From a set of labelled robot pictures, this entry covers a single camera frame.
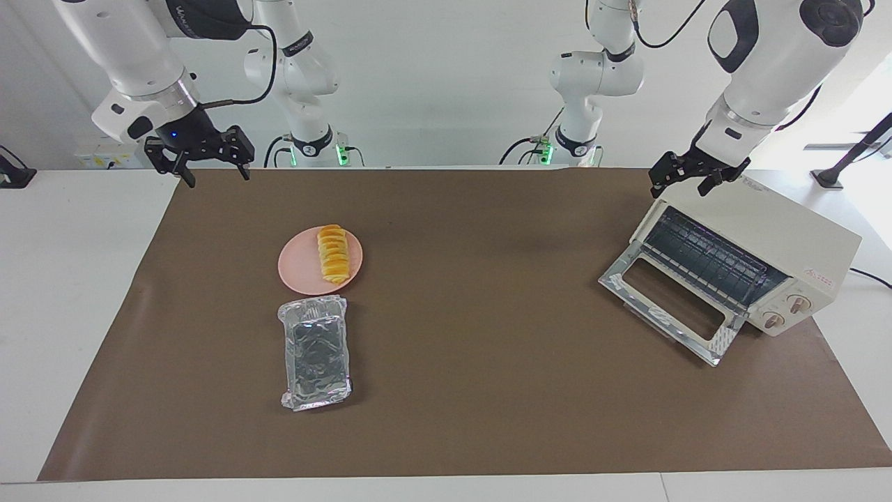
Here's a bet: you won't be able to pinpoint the brown paper mat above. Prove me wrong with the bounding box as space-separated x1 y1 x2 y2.
36 166 892 482

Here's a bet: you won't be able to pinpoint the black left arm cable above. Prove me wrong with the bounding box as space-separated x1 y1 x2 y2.
631 0 712 50

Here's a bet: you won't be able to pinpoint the black oven power cable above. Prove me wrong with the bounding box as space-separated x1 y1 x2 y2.
849 267 892 290

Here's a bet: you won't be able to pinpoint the aluminium foil tray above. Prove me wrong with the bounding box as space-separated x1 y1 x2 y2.
277 295 354 412

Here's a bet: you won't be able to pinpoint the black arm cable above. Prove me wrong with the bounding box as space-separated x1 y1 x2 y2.
202 24 279 109
631 0 712 50

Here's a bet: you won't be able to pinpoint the pink round plate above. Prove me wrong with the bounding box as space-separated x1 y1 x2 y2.
278 225 364 295

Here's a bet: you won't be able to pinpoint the white wall power outlet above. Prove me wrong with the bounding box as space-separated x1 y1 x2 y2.
75 143 151 169

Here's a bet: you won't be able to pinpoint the golden bread loaf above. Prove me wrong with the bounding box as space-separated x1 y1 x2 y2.
317 225 349 284

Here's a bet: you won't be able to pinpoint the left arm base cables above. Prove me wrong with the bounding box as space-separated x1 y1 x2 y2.
498 105 567 166

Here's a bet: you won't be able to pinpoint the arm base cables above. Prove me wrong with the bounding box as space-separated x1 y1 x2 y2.
263 132 364 168
498 105 567 166

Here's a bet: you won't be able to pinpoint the oven wire rack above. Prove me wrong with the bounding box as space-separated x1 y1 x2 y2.
641 207 788 307

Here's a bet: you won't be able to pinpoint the glass oven door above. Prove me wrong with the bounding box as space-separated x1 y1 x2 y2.
598 248 750 368

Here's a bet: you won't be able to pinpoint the black stand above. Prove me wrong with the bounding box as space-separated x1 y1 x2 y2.
810 112 892 190
0 145 37 189

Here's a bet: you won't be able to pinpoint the cream toaster oven body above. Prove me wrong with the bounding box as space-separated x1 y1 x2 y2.
631 174 863 337

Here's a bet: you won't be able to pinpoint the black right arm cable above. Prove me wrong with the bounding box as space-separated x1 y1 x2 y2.
202 24 279 109

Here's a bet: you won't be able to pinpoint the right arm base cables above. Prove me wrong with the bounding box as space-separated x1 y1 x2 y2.
263 132 364 168

